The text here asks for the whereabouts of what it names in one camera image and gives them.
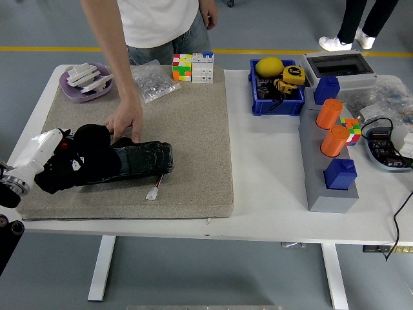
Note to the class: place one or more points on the person's right hand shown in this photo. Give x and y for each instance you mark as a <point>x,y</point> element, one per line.
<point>129,113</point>

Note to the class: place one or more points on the yellow and black tool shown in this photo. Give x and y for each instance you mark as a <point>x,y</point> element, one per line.
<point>284,86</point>

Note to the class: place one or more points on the clear bag of small parts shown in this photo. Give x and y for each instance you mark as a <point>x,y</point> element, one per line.
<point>397,93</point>
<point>361,105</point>

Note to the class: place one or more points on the blue plastic bin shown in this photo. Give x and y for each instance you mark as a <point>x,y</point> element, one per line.
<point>277,108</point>

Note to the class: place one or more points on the yellow ball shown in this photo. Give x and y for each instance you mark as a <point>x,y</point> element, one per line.
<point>269,66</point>

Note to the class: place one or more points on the black power strip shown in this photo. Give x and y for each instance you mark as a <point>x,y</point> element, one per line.
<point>374,249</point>

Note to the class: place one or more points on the person's right forearm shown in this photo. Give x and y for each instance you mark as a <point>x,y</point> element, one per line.
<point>111,48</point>

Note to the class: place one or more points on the blue-grey tray of electronics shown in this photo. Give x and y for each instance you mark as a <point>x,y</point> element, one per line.
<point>380,166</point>

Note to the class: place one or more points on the white plastic bracket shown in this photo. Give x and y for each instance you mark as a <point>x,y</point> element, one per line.
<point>98,82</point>

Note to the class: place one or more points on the black display panel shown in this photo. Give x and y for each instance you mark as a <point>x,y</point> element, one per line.
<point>145,158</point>

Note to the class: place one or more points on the yellow round tape measure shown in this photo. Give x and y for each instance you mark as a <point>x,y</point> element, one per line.
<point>293,74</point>

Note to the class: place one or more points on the white table leg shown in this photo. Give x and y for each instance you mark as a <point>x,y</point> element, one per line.
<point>101,268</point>
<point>335,277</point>

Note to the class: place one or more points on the stacked white plastic plates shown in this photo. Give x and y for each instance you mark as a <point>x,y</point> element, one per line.
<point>80,72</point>

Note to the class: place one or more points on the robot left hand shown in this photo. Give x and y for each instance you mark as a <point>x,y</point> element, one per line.
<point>38,148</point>

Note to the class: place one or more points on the person's left hand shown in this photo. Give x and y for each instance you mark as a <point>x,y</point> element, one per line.
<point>212,16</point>

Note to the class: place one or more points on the small multicoloured puzzle cube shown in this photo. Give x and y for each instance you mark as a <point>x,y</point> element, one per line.
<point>353,129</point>

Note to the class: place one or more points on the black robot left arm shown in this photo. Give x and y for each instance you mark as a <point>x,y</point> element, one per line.
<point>8,197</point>

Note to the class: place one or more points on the translucent white plastic box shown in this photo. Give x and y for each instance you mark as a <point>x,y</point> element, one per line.
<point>403,139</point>

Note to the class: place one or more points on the white and blue block cube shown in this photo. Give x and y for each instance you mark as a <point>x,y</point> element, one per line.
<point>203,69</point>

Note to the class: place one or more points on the clear bag of screws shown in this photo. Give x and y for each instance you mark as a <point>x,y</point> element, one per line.
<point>155,84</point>

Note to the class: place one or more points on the large multicoloured puzzle cube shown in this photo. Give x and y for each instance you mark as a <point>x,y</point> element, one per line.
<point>182,69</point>

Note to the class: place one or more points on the blue square block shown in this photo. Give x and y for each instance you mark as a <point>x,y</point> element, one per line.
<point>327,90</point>
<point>340,176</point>

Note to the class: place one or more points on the orange cylinder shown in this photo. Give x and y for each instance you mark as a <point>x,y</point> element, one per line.
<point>334,142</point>
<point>329,114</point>

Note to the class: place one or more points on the grey electrical enclosure box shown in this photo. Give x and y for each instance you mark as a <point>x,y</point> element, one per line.
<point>355,82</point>

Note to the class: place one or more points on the grey-brown mat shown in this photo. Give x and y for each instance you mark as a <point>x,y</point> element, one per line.
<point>180,129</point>

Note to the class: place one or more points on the metal table bracket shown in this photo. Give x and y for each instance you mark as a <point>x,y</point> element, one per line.
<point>293,244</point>

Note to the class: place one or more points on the grey block holder base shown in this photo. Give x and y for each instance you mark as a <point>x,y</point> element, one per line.
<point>332,201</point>

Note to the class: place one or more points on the person's left forearm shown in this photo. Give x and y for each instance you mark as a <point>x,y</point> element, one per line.
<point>208,3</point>

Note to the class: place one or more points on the purple tray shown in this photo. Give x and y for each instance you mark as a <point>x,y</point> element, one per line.
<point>74,95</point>

